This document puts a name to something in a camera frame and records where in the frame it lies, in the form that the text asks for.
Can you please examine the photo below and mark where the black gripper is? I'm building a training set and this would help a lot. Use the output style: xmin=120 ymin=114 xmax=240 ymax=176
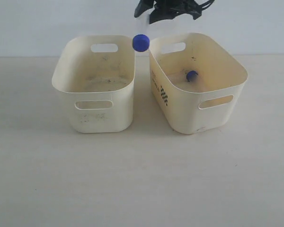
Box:
xmin=134 ymin=0 xmax=204 ymax=23

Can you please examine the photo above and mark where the blue-capped clear tube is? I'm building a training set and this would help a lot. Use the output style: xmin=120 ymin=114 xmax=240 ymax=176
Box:
xmin=132 ymin=11 xmax=151 ymax=52
xmin=186 ymin=70 xmax=204 ymax=92

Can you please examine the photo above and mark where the cream plastic bin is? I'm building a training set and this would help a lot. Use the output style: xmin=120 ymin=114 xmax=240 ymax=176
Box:
xmin=149 ymin=33 xmax=248 ymax=134
xmin=52 ymin=35 xmax=135 ymax=133

